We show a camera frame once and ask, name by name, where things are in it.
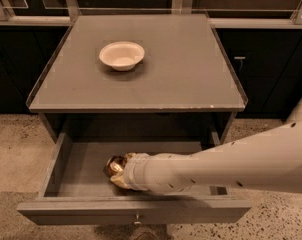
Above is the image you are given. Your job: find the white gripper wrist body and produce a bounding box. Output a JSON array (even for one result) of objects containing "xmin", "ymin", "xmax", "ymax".
[{"xmin": 123, "ymin": 153, "xmax": 158, "ymax": 192}]

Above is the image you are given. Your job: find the orange soda can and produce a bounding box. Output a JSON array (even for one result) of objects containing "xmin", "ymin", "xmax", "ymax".
[{"xmin": 106, "ymin": 156, "xmax": 126, "ymax": 176}]

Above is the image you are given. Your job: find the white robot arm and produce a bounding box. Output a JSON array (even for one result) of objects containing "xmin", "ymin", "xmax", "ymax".
[{"xmin": 111, "ymin": 121, "xmax": 302, "ymax": 194}]

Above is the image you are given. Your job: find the open grey top drawer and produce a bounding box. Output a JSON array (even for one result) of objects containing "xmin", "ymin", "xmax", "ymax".
[{"xmin": 17, "ymin": 133, "xmax": 251, "ymax": 225}]

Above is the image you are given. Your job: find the metal drawer knob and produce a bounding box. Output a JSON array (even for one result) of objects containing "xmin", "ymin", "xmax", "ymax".
[{"xmin": 132, "ymin": 213, "xmax": 143, "ymax": 226}]

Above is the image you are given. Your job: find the grey cabinet with counter top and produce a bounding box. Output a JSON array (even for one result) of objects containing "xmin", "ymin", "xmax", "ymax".
[{"xmin": 25, "ymin": 14, "xmax": 249, "ymax": 145}]

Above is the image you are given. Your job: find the white paper bowl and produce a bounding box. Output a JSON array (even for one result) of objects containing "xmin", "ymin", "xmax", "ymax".
[{"xmin": 99, "ymin": 41, "xmax": 145, "ymax": 72}]

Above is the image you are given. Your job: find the dark cabinet handle right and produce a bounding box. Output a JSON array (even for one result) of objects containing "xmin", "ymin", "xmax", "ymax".
[{"xmin": 234, "ymin": 56, "xmax": 246, "ymax": 72}]

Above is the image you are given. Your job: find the metal railing frame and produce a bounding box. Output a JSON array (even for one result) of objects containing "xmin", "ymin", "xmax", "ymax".
[{"xmin": 0, "ymin": 0, "xmax": 302, "ymax": 29}]

